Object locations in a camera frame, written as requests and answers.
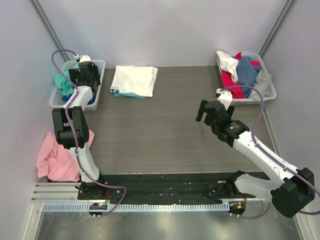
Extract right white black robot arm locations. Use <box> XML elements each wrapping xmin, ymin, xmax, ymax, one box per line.
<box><xmin>195</xmin><ymin>99</ymin><xmax>316</xmax><ymax>218</ymax></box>

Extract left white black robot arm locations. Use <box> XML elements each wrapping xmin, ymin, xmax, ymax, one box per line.
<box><xmin>52</xmin><ymin>60</ymin><xmax>107</xmax><ymax>200</ymax></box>

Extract red shirt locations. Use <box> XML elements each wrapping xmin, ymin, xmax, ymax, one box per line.
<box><xmin>220</xmin><ymin>51</ymin><xmax>262</xmax><ymax>100</ymax></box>

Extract folded white t shirt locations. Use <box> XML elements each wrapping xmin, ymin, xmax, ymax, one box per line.
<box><xmin>110</xmin><ymin>65</ymin><xmax>158</xmax><ymax>98</ymax></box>

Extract left white plastic basket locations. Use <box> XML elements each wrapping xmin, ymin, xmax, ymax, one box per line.
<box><xmin>49</xmin><ymin>59</ymin><xmax>106</xmax><ymax>111</ymax></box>

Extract white plastic basket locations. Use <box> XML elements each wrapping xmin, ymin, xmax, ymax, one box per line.
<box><xmin>49</xmin><ymin>59</ymin><xmax>106</xmax><ymax>111</ymax></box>
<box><xmin>216</xmin><ymin>52</ymin><xmax>277</xmax><ymax>105</ymax></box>

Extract white crumpled shirt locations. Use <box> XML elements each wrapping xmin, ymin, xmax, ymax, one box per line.
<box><xmin>216</xmin><ymin>50</ymin><xmax>239</xmax><ymax>84</ymax></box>

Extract blue checkered shirt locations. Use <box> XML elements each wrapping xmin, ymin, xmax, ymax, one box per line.
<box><xmin>236</xmin><ymin>56</ymin><xmax>262</xmax><ymax>87</ymax></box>

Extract right white plastic basket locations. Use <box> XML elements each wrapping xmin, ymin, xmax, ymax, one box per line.
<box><xmin>216</xmin><ymin>52</ymin><xmax>277</xmax><ymax>105</ymax></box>

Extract grey shirt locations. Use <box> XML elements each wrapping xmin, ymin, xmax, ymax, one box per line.
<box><xmin>253</xmin><ymin>70</ymin><xmax>272</xmax><ymax>97</ymax></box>

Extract pink t shirt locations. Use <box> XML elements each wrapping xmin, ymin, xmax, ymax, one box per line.
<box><xmin>36</xmin><ymin>131</ymin><xmax>80</xmax><ymax>182</ymax></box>

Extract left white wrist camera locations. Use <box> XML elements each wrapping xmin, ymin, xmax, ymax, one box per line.
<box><xmin>74</xmin><ymin>54</ymin><xmax>92</xmax><ymax>63</ymax></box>

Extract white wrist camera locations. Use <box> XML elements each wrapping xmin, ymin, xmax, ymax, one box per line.
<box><xmin>74</xmin><ymin>54</ymin><xmax>92</xmax><ymax>63</ymax></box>
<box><xmin>216</xmin><ymin>88</ymin><xmax>233</xmax><ymax>110</ymax></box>

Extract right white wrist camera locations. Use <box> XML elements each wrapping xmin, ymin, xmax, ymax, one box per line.
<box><xmin>216</xmin><ymin>88</ymin><xmax>233</xmax><ymax>110</ymax></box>

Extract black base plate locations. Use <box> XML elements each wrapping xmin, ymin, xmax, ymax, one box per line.
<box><xmin>77</xmin><ymin>170</ymin><xmax>273</xmax><ymax>205</ymax></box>

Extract left corner metal post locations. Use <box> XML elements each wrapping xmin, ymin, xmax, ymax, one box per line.
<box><xmin>29</xmin><ymin>0</ymin><xmax>64</xmax><ymax>50</ymax></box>

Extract corner metal post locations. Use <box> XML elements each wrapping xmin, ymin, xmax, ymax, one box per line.
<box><xmin>258</xmin><ymin>0</ymin><xmax>297</xmax><ymax>58</ymax></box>
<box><xmin>29</xmin><ymin>0</ymin><xmax>64</xmax><ymax>50</ymax></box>

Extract aluminium frame rail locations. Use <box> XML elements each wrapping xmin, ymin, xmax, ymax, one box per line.
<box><xmin>30</xmin><ymin>181</ymin><xmax>273</xmax><ymax>204</ymax></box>

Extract slotted cable duct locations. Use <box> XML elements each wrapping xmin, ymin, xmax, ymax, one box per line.
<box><xmin>42</xmin><ymin>201</ymin><xmax>230</xmax><ymax>213</ymax></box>

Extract right corner metal post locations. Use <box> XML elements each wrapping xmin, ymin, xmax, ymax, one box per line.
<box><xmin>258</xmin><ymin>0</ymin><xmax>297</xmax><ymax>58</ymax></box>

